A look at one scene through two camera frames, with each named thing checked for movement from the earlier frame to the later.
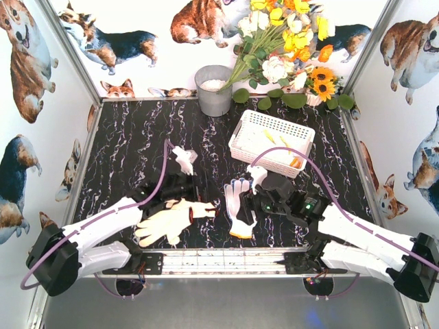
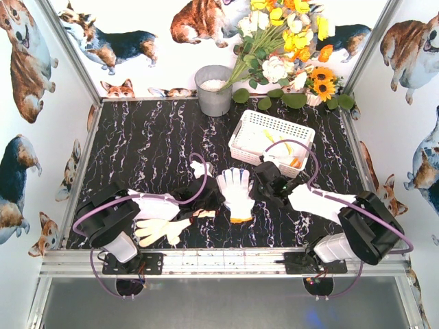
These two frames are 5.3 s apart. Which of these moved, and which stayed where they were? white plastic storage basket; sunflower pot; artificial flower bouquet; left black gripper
Moved: left black gripper
Stayed: sunflower pot; white plastic storage basket; artificial flower bouquet
